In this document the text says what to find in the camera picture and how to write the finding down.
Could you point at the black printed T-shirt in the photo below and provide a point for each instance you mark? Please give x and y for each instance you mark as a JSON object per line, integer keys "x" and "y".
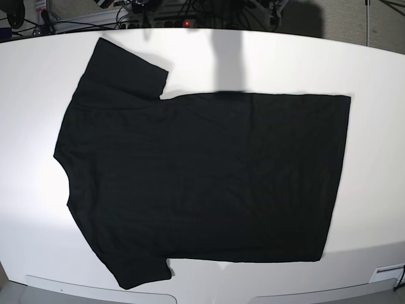
{"x": 221, "y": 176}

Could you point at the black power strip red light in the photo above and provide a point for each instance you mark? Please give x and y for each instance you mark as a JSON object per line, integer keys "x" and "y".
{"x": 137, "y": 24}

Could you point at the thin metal pole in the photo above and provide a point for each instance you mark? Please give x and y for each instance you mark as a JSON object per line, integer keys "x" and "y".
{"x": 367, "y": 4}

